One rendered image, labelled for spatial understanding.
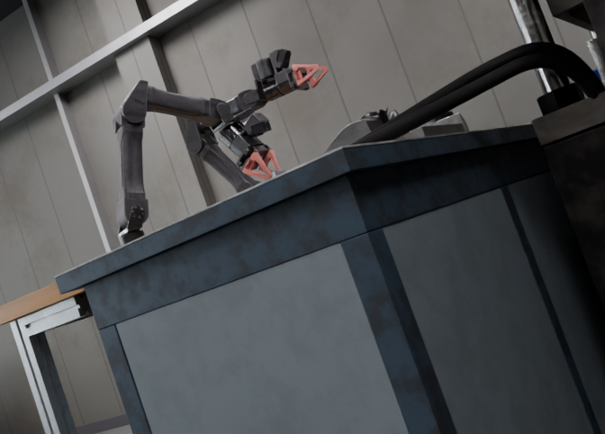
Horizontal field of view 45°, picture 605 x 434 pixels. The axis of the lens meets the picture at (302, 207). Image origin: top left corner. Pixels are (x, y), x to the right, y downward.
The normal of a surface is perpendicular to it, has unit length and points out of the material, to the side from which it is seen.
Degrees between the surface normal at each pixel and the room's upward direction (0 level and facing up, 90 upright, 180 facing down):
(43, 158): 90
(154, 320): 90
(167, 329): 90
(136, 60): 90
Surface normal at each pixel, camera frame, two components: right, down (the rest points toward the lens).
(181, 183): -0.46, 0.10
